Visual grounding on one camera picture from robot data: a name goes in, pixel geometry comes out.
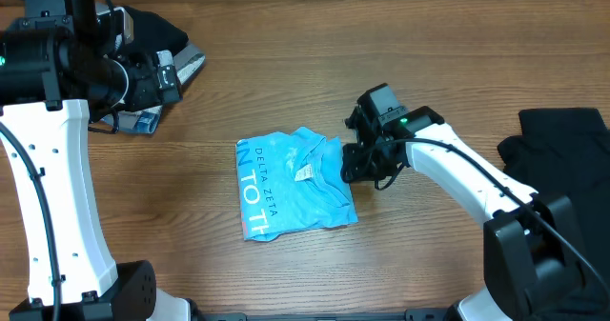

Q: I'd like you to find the light blue printed t-shirt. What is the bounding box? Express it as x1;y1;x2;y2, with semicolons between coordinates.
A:
235;127;358;242

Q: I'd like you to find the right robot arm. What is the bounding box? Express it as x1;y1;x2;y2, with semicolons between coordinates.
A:
341;84;593;320

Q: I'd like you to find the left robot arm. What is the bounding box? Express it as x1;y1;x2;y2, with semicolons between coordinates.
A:
1;0;197;320

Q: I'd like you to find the folded blue denim garment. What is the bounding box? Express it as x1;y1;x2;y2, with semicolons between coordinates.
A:
118;106;163;134

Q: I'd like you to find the folded grey garment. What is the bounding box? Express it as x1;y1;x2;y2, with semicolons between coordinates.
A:
173;42;206;86

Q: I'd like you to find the folded black garment on stack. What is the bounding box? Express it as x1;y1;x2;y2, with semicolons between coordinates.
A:
120;6;189;55

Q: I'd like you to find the black garment at right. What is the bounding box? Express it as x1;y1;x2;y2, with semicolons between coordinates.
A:
498;107;610;321

